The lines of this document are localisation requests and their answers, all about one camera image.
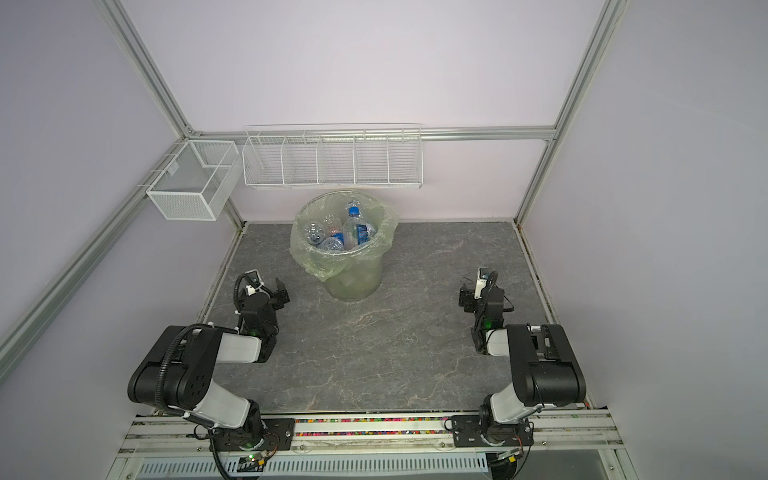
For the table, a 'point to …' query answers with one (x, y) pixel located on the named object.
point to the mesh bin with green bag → (348, 275)
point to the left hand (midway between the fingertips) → (264, 285)
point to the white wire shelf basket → (333, 156)
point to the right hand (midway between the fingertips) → (482, 287)
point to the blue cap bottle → (356, 232)
